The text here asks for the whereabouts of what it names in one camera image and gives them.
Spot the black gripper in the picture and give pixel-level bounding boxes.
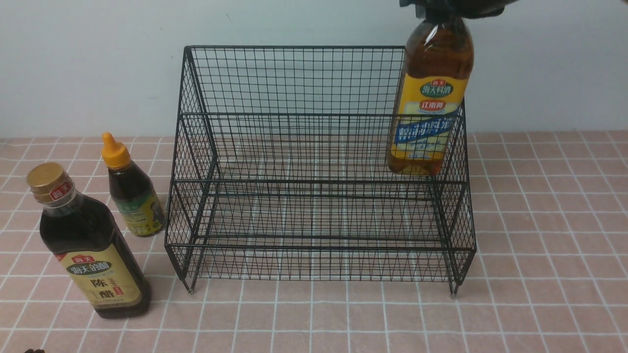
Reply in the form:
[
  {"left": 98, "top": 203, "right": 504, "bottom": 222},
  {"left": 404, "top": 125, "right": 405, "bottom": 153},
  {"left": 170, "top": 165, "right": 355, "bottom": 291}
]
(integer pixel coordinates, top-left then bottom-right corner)
[{"left": 399, "top": 0, "right": 515, "bottom": 19}]

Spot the amber cooking wine bottle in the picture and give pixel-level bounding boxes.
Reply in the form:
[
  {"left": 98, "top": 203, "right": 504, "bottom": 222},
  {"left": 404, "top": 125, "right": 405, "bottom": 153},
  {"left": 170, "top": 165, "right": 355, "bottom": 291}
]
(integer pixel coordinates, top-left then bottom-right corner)
[{"left": 386, "top": 10, "right": 474, "bottom": 175}]

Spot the small bottle orange nozzle cap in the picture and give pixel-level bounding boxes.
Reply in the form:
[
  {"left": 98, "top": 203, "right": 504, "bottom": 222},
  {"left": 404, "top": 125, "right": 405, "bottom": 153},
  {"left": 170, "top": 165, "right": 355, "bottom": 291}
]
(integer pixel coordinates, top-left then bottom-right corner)
[{"left": 101, "top": 132, "right": 165, "bottom": 237}]

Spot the dark vinegar bottle gold cap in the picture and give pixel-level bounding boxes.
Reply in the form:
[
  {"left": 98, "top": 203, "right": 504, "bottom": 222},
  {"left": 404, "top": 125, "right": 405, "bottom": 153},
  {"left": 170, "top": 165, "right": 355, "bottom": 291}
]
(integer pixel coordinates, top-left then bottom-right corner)
[{"left": 26, "top": 162, "right": 151, "bottom": 319}]

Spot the black wire mesh shelf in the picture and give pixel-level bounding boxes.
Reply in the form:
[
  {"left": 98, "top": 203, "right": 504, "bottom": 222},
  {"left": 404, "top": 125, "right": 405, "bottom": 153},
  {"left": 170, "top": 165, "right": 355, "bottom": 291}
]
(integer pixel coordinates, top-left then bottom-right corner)
[{"left": 164, "top": 45, "right": 477, "bottom": 294}]

